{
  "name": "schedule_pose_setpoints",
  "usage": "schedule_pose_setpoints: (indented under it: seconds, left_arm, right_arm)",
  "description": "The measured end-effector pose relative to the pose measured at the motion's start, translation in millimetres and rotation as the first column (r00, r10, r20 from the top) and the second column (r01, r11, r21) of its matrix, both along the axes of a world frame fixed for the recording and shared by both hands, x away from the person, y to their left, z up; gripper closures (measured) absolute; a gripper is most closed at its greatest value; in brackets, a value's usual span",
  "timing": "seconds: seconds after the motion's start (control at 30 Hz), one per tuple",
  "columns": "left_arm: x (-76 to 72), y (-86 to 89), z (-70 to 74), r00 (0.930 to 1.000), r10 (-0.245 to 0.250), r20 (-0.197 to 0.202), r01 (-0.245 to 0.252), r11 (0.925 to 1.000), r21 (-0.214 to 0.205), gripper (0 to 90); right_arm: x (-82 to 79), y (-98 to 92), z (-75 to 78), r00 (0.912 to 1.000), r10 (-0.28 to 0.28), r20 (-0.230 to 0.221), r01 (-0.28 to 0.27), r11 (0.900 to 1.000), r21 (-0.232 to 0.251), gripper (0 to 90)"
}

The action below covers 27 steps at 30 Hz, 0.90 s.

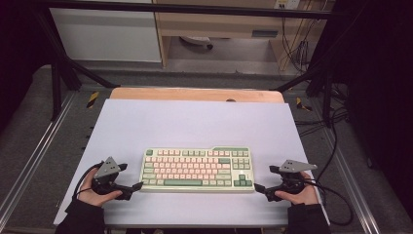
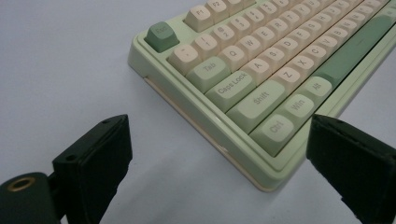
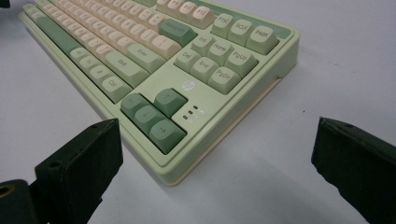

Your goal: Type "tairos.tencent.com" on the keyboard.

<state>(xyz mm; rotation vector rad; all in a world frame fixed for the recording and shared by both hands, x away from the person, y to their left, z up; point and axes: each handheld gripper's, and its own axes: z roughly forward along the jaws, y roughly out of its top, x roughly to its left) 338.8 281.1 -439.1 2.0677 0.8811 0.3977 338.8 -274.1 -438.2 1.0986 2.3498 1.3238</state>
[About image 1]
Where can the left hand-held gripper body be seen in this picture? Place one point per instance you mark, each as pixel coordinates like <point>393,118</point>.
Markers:
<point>108,169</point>

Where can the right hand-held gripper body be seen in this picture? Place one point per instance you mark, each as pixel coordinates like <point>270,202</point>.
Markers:
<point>293,167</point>

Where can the green and cream keyboard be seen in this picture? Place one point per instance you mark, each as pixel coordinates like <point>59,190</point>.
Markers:
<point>195,169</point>

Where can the person's right hand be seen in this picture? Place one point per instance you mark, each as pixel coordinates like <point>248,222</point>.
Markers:
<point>308,193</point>

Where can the person's left hand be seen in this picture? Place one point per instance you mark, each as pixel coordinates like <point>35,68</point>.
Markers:
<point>86,191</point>

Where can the yellow and black tape strip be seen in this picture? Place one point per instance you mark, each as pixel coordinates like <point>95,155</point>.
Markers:
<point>92,99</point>
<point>302,104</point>

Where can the black metal stand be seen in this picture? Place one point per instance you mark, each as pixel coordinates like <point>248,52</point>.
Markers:
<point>56,87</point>
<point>328,97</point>

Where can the wooden table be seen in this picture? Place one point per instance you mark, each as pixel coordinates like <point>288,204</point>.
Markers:
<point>195,95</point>

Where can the black curtain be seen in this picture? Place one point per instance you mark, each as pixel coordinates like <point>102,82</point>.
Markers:
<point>19,48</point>
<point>380,81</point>

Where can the white cabinet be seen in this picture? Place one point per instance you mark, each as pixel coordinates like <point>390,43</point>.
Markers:
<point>104,35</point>

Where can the white chair base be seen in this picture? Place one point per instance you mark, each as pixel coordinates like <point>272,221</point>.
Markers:
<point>195,40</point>

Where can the light wooden desk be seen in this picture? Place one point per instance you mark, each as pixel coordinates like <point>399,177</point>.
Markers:
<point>214,24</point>

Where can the white power strip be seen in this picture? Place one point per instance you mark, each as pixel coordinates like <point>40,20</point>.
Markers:
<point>287,4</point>

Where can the black metal crossbar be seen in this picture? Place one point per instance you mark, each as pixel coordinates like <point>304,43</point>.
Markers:
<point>195,9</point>

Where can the aluminium floor rail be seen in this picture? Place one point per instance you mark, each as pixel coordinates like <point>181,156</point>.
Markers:
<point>35,152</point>
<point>350,182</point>

